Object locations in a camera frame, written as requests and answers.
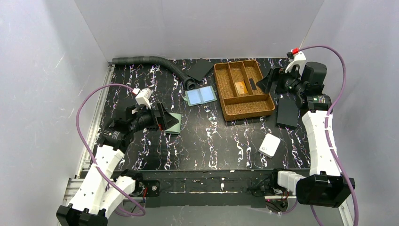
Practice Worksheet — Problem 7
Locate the black flat pad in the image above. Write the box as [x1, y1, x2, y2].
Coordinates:
[186, 58, 214, 82]

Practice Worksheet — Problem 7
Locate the white rectangular box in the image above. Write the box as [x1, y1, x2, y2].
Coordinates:
[258, 133, 281, 158]

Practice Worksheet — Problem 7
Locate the grey corrugated hose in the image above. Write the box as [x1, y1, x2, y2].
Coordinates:
[112, 56, 198, 91]

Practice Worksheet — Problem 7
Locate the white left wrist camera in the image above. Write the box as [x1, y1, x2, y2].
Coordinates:
[132, 88, 152, 109]

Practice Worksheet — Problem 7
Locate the black card in tray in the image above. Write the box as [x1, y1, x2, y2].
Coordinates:
[248, 78, 257, 90]

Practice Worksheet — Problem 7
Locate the wicker divided tray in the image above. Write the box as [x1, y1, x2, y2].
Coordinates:
[214, 60, 275, 121]

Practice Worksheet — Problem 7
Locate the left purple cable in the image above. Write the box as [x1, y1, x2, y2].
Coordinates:
[75, 83, 146, 218]

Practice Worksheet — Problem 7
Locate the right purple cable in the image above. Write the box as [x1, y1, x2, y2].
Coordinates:
[280, 45, 359, 226]

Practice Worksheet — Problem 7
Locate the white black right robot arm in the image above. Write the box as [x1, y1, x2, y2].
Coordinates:
[256, 62, 356, 208]

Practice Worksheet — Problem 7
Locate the orange card in tray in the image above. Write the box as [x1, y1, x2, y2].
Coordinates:
[235, 81, 248, 95]

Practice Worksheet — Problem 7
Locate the purple cable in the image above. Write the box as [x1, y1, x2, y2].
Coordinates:
[280, 45, 359, 226]
[75, 83, 146, 218]

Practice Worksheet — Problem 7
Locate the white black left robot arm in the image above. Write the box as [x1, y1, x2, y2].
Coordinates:
[56, 103, 180, 226]

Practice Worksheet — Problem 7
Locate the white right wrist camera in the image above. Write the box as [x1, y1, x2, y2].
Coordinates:
[285, 48, 306, 73]

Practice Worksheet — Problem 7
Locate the mint green card holder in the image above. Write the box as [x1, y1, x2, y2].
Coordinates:
[164, 113, 183, 135]

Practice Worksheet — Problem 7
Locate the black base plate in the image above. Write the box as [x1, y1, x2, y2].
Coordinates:
[112, 169, 300, 209]

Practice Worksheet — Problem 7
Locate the black flat wallet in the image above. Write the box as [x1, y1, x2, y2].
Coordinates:
[276, 94, 299, 129]

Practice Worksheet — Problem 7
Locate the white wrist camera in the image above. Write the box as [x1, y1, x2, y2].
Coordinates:
[132, 88, 152, 109]
[285, 48, 306, 73]

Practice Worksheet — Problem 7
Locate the open mint card holder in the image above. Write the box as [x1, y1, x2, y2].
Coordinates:
[183, 86, 217, 106]

